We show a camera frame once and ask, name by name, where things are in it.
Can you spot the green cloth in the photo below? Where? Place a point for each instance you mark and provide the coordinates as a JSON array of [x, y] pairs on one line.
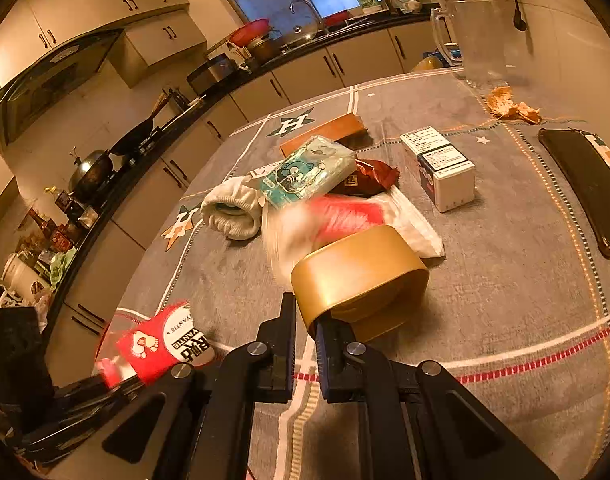
[[62, 267]]

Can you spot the orange peel piece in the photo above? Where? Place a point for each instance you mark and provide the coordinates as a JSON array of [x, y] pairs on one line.
[[501, 101], [529, 112]]

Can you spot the white box with dark label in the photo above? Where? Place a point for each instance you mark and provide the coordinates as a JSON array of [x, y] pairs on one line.
[[447, 180]]

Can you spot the red plastic basin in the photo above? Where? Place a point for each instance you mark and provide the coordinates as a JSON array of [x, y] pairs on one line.
[[250, 32]]

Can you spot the small glass jar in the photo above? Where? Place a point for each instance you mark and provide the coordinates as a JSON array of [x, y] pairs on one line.
[[88, 216]]

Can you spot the black range hood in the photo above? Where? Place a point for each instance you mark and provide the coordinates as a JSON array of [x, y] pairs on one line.
[[45, 85]]

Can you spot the beige wall cabinets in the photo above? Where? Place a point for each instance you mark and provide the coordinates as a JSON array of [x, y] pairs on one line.
[[85, 5]]

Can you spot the steel lidded pot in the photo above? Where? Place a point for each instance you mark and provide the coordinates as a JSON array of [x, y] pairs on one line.
[[90, 172]]

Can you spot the small red bowl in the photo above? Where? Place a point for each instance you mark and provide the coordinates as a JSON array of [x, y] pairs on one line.
[[335, 20]]

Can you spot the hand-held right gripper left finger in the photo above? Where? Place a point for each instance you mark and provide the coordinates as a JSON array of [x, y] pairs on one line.
[[285, 345]]

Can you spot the beige base cabinets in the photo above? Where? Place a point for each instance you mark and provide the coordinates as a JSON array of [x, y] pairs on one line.
[[150, 210]]

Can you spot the red and white plastic bag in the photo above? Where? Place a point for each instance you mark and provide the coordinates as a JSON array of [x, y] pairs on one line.
[[410, 230]]

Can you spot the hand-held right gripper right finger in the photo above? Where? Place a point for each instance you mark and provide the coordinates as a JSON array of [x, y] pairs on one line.
[[330, 355]]

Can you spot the dark sauce bottle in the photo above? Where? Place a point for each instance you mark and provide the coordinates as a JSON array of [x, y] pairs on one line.
[[39, 222]]

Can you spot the grey printed tablecloth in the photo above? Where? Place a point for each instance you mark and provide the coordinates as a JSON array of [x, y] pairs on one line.
[[510, 270]]

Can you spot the brown flat box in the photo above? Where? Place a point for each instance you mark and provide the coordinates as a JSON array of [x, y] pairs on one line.
[[335, 130]]

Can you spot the gold round plastic container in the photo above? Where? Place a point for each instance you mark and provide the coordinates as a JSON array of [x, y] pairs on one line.
[[357, 280]]

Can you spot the clear glass pitcher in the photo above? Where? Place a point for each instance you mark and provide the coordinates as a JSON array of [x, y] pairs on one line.
[[485, 45]]

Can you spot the black wok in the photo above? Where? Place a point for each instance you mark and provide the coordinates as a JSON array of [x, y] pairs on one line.
[[132, 137]]

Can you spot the yellow bag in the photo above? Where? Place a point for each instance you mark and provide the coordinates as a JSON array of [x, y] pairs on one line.
[[426, 64]]

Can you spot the chrome faucet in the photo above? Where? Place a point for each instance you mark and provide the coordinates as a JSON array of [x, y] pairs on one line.
[[315, 19]]

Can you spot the black countertop appliance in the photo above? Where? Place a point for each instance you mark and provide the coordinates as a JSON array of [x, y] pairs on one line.
[[210, 75]]

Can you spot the teal cartoon tissue packet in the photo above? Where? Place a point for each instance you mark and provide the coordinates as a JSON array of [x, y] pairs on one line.
[[305, 170]]

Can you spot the red snack packet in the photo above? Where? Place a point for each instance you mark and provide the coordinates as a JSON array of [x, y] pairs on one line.
[[170, 345]]

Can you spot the white box with text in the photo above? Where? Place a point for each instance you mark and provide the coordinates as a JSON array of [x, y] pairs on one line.
[[422, 139]]

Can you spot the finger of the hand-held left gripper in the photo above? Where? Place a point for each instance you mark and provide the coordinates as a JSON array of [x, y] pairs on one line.
[[65, 435], [82, 392]]

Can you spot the black smartphone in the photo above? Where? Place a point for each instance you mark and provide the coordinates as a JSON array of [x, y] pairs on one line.
[[580, 185]]

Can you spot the oil bottle with yellow cap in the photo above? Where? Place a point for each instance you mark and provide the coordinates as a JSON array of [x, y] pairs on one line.
[[60, 200]]

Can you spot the white rice cooker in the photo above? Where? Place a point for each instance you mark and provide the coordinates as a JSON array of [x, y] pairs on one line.
[[25, 275]]

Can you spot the dark red snack wrapper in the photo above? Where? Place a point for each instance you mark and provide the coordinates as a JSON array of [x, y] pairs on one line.
[[370, 177]]

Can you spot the white rolled sock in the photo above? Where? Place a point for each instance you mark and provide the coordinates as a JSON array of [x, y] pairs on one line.
[[232, 210]]

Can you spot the utensil holder with utensils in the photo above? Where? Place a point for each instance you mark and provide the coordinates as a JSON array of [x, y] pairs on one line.
[[175, 105]]

